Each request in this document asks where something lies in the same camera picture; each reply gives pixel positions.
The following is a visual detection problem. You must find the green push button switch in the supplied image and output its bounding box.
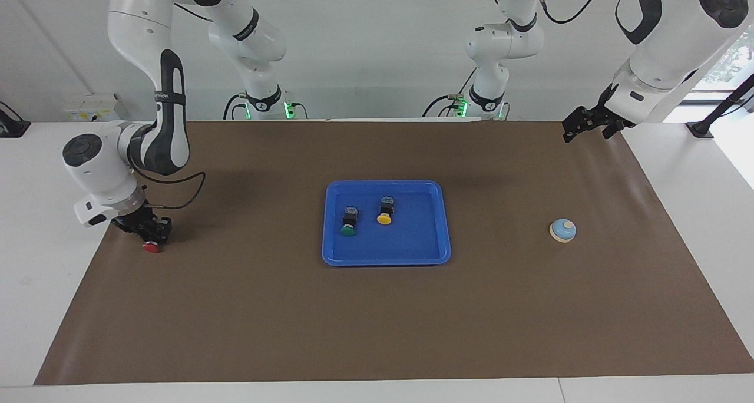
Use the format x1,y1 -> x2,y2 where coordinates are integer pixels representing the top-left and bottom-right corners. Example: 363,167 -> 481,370
340,206 -> 360,237

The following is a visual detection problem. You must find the brown table mat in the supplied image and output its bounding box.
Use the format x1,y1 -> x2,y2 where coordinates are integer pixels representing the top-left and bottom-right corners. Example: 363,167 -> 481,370
34,120 -> 754,386

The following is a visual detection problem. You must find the white wall socket box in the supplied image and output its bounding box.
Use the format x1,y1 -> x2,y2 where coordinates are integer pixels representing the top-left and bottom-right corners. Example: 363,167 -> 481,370
64,94 -> 121,122

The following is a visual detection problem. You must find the blue plastic tray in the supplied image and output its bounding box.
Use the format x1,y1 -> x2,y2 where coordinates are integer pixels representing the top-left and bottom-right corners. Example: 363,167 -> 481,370
322,180 -> 452,267

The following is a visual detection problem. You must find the window with greenery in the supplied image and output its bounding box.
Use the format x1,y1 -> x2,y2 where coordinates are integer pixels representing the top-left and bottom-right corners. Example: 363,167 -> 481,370
698,29 -> 754,106

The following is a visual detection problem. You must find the black table clamp mount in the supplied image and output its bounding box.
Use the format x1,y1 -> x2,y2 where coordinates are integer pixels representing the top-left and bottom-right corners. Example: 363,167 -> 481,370
0,101 -> 31,138

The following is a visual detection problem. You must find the light blue desk bell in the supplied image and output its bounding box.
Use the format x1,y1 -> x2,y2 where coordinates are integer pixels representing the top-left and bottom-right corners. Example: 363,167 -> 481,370
549,219 -> 577,243

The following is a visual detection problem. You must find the black angled stand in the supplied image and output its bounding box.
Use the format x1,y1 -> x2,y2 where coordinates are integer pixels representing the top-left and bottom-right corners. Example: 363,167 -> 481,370
685,73 -> 754,138

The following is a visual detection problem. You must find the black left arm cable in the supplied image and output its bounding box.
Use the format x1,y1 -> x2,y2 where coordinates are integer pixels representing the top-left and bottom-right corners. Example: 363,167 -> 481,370
533,0 -> 610,25

